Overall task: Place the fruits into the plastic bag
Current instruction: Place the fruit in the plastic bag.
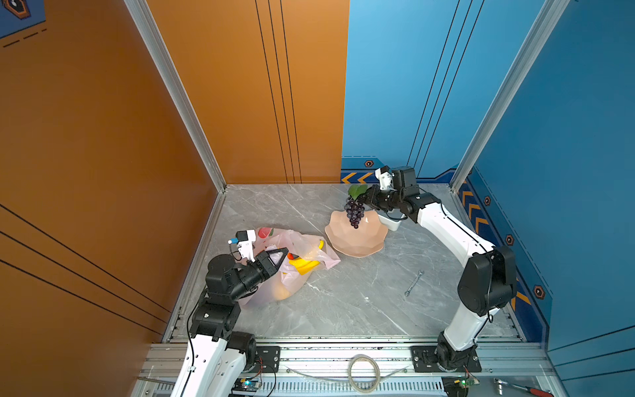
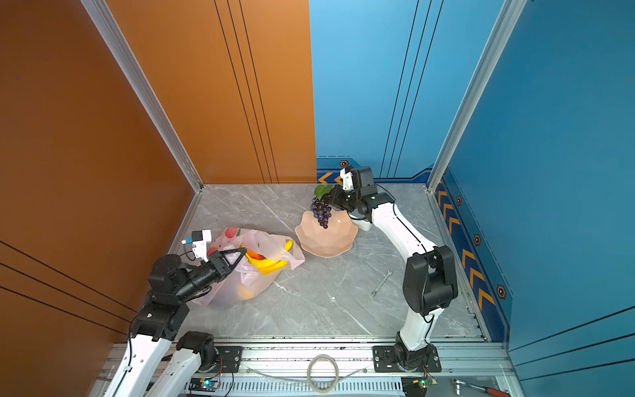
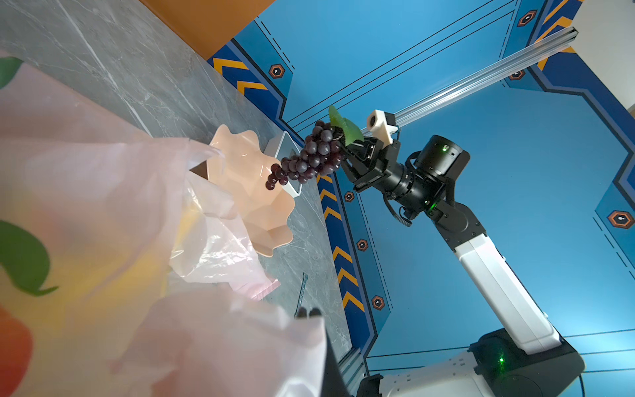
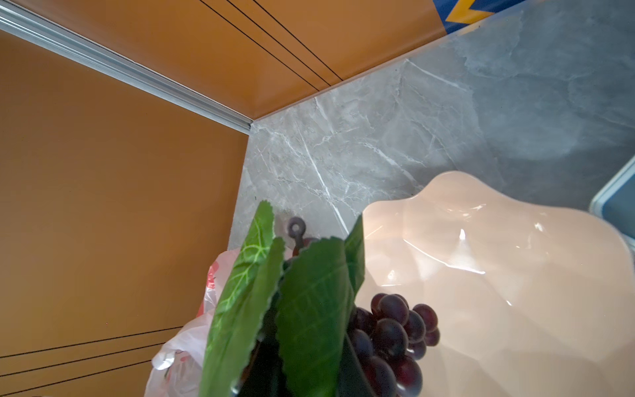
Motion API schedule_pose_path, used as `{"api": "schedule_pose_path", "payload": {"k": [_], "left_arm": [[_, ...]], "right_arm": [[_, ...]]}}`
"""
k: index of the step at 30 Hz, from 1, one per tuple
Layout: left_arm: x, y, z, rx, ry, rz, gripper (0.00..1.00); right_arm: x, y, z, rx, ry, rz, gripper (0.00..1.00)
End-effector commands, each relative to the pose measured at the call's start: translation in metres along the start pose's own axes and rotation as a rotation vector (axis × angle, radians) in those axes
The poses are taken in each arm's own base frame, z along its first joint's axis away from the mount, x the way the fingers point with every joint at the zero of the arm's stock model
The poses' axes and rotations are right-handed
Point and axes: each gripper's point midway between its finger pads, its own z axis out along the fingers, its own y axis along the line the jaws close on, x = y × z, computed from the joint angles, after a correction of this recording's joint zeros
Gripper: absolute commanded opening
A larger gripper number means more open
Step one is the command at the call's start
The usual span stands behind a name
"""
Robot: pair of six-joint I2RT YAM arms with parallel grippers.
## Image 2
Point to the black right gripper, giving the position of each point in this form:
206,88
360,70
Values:
336,201

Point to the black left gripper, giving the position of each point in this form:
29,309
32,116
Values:
220,265

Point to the pink printed plastic bag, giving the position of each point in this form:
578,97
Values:
245,282

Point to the yellow banana bunch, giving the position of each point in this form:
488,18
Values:
270,255

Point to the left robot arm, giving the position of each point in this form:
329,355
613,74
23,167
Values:
159,363

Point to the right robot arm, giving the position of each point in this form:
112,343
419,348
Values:
429,280

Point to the wooden fruit plate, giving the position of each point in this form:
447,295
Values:
334,240

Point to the white grey tissue box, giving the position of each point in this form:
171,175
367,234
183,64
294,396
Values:
363,225

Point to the silver wrench on table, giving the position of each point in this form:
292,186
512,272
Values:
381,284

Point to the left green circuit board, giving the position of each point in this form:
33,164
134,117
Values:
205,384

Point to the green circuit board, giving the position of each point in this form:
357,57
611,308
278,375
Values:
417,386
205,384

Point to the right green circuit board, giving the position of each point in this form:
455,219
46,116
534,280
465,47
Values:
417,386

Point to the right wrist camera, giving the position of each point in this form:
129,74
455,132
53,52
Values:
347,180

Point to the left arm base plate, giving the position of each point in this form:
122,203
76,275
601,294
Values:
228,359

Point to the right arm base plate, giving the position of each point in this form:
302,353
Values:
397,358

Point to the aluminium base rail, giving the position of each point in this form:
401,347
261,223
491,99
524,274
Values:
342,367

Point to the red handled screwdriver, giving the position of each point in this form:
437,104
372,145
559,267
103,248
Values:
460,384

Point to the aluminium corner post right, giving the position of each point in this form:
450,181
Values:
499,37

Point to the aluminium corner post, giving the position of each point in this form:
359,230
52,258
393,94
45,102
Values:
499,37
106,24

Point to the aluminium corner post left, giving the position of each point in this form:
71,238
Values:
106,24

